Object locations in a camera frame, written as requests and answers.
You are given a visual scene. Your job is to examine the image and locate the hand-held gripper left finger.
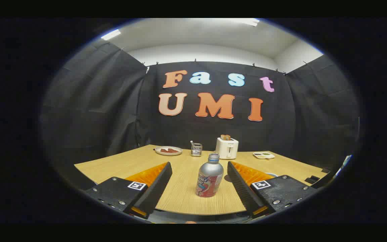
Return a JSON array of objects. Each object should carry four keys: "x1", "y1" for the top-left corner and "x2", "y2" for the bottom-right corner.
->
[{"x1": 84, "y1": 162, "x2": 173, "y2": 219}]

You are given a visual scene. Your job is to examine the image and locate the silver juice bottle pink label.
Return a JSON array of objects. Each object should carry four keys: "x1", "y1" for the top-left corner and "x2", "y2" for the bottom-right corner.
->
[{"x1": 195, "y1": 153, "x2": 224, "y2": 198}]

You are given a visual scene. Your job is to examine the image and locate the white toaster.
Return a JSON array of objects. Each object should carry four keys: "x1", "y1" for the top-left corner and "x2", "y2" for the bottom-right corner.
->
[{"x1": 215, "y1": 137, "x2": 239, "y2": 160}]

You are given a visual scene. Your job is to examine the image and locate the white equipment stand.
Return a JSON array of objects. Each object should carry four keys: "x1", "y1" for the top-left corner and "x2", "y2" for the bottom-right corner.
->
[{"x1": 335, "y1": 155, "x2": 352, "y2": 177}]

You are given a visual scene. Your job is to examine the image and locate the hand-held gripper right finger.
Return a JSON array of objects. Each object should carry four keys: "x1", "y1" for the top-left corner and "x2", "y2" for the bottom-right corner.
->
[{"x1": 227, "y1": 161, "x2": 317, "y2": 219}]

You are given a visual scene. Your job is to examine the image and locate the black backdrop cloth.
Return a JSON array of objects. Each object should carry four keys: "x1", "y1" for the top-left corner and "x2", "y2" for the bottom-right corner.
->
[{"x1": 41, "y1": 39, "x2": 360, "y2": 189}]

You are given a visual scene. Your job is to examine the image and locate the white round plate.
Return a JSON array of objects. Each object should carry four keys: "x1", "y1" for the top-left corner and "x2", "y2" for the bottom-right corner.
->
[{"x1": 155, "y1": 146, "x2": 183, "y2": 156}]

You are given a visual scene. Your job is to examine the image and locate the ceiling light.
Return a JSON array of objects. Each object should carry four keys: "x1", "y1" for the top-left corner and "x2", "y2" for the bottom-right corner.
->
[
  {"x1": 237, "y1": 18, "x2": 260, "y2": 27},
  {"x1": 100, "y1": 29, "x2": 122, "y2": 41}
]

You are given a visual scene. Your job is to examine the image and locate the wooden table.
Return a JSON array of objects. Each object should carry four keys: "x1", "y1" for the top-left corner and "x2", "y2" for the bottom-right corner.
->
[{"x1": 74, "y1": 145, "x2": 330, "y2": 215}]

